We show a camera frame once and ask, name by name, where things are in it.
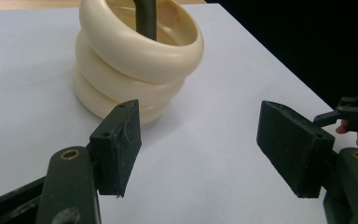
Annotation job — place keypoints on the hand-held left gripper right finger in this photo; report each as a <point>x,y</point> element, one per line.
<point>292,146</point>

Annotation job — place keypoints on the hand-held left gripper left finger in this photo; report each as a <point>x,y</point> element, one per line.
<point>118,149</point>

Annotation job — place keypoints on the cream ribbed cup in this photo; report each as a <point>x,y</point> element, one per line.
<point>130,62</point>

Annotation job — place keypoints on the black comb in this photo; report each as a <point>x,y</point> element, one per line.
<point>145,17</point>

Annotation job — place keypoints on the white board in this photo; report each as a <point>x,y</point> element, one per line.
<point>199,161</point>

